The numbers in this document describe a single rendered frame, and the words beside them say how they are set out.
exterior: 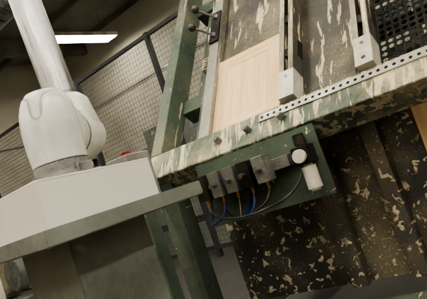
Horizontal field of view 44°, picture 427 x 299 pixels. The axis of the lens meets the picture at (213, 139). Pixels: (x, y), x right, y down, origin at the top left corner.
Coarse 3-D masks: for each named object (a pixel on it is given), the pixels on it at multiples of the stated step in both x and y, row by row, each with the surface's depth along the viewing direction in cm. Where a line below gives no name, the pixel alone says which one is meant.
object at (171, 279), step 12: (144, 216) 192; (156, 216) 195; (156, 228) 193; (156, 240) 191; (156, 252) 191; (168, 252) 194; (168, 264) 192; (168, 276) 190; (168, 288) 190; (180, 288) 193
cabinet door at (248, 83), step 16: (256, 48) 215; (272, 48) 208; (224, 64) 224; (240, 64) 217; (256, 64) 209; (272, 64) 202; (224, 80) 217; (240, 80) 211; (256, 80) 204; (272, 80) 197; (224, 96) 211; (240, 96) 205; (256, 96) 199; (272, 96) 192; (224, 112) 206; (240, 112) 200; (256, 112) 194
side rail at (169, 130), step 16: (192, 0) 274; (192, 16) 269; (176, 32) 260; (192, 32) 264; (176, 48) 251; (192, 48) 259; (176, 64) 244; (192, 64) 254; (176, 80) 239; (176, 96) 235; (160, 112) 231; (176, 112) 231; (160, 128) 224; (176, 128) 228; (160, 144) 218; (176, 144) 224
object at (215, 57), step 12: (216, 0) 253; (228, 0) 253; (216, 48) 230; (216, 60) 225; (216, 72) 222; (216, 84) 219; (204, 96) 217; (204, 108) 213; (204, 120) 208; (204, 132) 204
